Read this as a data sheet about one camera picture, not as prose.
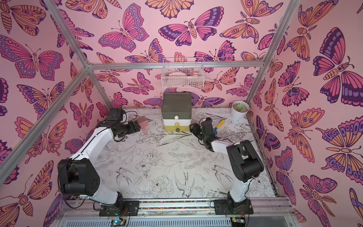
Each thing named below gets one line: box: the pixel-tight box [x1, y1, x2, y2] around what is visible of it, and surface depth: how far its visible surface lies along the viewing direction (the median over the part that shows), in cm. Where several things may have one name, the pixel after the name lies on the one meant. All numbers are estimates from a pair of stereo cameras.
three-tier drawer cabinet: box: [161, 92, 192, 132], surface depth 99 cm
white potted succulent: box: [231, 100, 250, 120], surface depth 108 cm
